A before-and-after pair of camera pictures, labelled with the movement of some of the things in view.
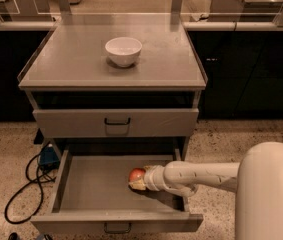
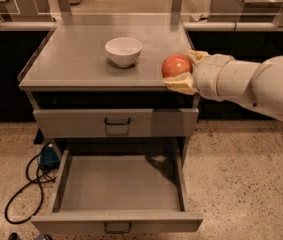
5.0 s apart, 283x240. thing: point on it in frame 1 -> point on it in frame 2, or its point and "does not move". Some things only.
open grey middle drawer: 92,193 does not move
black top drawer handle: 117,123 does not move
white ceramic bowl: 123,51 does not move
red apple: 137,175 -> 174,65
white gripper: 151,178 -> 208,75
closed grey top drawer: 115,123 does not move
